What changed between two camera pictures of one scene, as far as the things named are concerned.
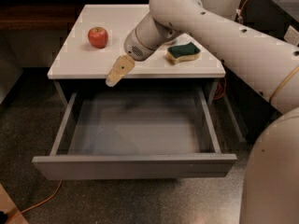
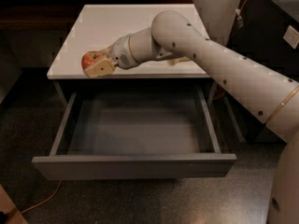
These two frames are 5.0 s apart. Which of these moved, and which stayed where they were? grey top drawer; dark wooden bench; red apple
Moved: red apple
Stayed: grey top drawer; dark wooden bench
